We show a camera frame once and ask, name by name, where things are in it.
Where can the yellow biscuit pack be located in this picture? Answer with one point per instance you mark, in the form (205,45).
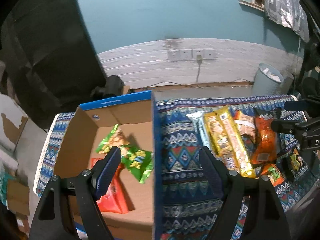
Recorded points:
(227,142)

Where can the black device on box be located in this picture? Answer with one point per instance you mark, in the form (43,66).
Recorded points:
(113,87)

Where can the black orange snack packet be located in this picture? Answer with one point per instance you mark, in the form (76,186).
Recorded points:
(247,130)

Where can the orange noodle snack bag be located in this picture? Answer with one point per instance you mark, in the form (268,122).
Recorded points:
(266,140)

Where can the patterned blue tablecloth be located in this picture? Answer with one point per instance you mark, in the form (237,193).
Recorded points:
(176,201)

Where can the red orange snack bag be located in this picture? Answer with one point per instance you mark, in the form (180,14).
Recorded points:
(114,200)

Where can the light blue snack bar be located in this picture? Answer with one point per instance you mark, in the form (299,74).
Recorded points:
(197,119)

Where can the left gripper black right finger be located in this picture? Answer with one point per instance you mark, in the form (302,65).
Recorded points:
(265,217)

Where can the white wall socket strip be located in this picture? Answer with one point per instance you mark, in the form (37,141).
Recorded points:
(191,54)

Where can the dark hanging curtain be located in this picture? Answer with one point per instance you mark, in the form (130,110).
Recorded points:
(49,58)

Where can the black noodle snack bag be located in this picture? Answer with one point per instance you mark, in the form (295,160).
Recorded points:
(293,166)

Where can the silver foil window cover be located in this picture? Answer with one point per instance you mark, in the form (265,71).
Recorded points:
(290,14)

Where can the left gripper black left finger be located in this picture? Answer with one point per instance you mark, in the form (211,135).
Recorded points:
(53,218)

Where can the grey waste bin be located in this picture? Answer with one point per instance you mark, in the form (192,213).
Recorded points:
(267,80)

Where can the orange green pea snack bag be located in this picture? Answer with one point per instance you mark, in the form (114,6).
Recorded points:
(273,173)

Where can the blue cardboard box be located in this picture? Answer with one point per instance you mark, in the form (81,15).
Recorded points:
(137,118)

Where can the green bean chips bag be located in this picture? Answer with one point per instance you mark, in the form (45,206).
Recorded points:
(138,161)

